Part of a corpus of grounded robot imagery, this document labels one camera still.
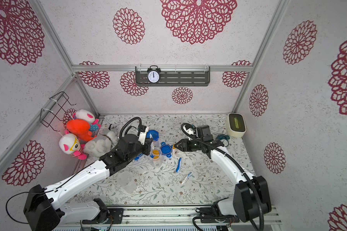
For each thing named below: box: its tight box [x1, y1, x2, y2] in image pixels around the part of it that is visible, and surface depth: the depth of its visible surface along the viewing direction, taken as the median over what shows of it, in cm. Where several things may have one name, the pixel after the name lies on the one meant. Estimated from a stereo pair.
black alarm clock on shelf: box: [146, 64, 161, 85], surface depth 92 cm
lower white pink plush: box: [58, 129, 88, 160], surface depth 82 cm
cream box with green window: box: [226, 112, 247, 138], surface depth 108 cm
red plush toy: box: [66, 118, 97, 142], surface depth 91 cm
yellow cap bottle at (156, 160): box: [152, 155, 161, 167], surface depth 87 cm
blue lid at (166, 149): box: [160, 141, 173, 158], surface depth 102 cm
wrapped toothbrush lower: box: [181, 171, 194, 185], surface depth 88 cm
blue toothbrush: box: [175, 157, 182, 173], surface depth 94 cm
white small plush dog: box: [83, 124, 120, 158], surface depth 93 cm
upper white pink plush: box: [72, 109, 99, 125], surface depth 97 cm
